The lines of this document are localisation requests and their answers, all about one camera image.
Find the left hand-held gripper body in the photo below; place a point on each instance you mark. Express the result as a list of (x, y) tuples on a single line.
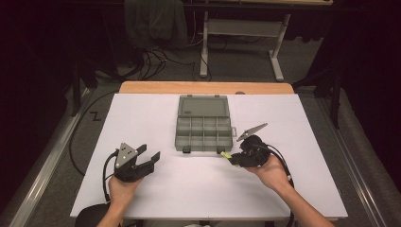
[(125, 156)]

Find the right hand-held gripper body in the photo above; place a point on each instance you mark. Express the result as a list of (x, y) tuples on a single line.
[(257, 154)]

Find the black metal stand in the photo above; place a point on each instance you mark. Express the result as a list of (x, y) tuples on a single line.
[(76, 91), (335, 101)]

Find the person's right hand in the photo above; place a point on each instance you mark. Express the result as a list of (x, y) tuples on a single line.
[(272, 175)]

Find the white table sheet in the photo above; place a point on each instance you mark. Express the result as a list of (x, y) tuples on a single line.
[(189, 195)]

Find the small yellow stick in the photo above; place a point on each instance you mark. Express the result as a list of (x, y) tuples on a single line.
[(225, 154)]

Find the metal floor rail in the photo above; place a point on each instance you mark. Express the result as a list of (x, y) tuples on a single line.
[(47, 164), (353, 176)]

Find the grey transparent compartment storage box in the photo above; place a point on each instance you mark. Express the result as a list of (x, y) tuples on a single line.
[(203, 132)]

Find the dark grey cloth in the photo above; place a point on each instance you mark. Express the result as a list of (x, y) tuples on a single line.
[(154, 22)]

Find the wooden table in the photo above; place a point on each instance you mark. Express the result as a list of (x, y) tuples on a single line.
[(151, 87)]

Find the person's left hand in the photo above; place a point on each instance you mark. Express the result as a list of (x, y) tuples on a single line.
[(121, 192)]

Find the white metal desk frame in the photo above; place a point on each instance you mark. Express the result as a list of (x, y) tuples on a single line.
[(242, 27)]

